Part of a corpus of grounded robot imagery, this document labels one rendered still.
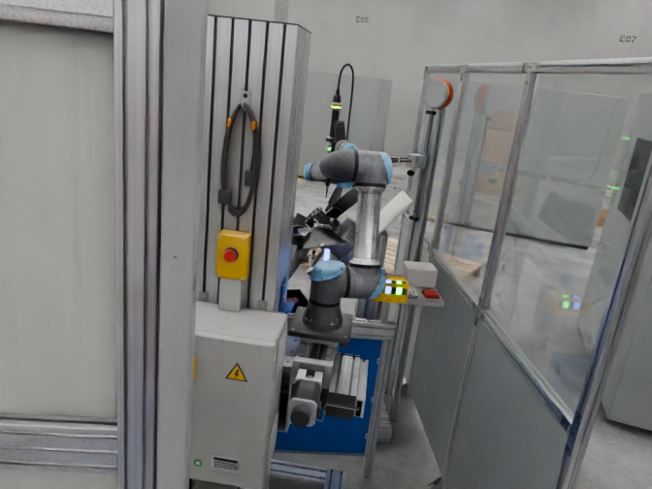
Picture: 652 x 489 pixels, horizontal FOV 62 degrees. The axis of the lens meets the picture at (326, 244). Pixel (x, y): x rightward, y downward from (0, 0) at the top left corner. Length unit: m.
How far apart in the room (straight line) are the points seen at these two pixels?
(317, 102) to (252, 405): 8.74
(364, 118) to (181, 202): 9.03
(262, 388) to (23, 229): 0.81
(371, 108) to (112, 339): 8.98
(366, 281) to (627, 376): 2.26
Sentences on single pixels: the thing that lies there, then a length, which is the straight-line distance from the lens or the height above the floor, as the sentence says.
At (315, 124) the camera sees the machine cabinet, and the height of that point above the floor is 1.03.
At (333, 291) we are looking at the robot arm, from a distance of 1.92.
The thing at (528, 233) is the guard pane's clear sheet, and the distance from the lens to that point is 2.17.
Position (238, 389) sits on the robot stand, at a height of 1.08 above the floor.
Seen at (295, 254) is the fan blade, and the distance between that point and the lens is 2.75.
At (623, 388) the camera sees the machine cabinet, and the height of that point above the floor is 0.29.
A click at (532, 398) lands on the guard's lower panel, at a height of 0.92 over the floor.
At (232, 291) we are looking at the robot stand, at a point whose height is 1.29.
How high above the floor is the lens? 1.91
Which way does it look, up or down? 17 degrees down
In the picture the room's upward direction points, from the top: 7 degrees clockwise
